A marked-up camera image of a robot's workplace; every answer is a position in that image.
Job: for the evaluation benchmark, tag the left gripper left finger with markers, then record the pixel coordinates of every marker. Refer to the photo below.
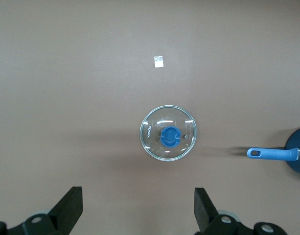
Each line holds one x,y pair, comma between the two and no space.
61,220

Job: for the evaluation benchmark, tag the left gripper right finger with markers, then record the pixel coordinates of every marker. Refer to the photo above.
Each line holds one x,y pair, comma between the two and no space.
213,222

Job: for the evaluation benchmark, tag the glass lid with blue knob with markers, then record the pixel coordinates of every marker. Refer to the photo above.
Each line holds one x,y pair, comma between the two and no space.
169,137

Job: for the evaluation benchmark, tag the brown table cover sheet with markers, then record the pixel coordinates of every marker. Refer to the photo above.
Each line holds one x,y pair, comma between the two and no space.
66,98

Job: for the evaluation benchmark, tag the small square sticker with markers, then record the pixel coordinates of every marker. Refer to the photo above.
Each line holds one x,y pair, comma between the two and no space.
158,61

